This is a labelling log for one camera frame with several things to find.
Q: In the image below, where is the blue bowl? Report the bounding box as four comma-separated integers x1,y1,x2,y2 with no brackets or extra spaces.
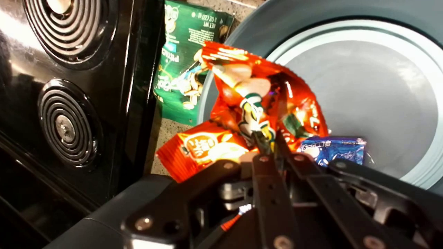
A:
199,0,443,198

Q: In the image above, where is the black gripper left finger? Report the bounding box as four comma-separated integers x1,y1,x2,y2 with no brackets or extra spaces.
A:
120,154,302,249

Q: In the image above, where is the small stove coil burner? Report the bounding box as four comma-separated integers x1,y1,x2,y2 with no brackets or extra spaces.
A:
36,76,102,172

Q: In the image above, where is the black electric stove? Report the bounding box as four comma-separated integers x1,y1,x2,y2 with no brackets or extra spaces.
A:
0,0,167,249

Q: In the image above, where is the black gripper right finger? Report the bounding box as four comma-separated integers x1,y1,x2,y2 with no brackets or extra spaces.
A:
275,137,443,249

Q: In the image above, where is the red popcorn sachet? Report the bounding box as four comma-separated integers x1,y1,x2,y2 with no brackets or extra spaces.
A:
155,40,331,184

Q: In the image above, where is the green pistachio sachet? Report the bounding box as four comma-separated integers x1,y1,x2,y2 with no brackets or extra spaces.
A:
152,0,238,126

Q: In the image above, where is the large stove coil burner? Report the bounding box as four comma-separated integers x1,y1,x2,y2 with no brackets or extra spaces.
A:
21,0,122,71

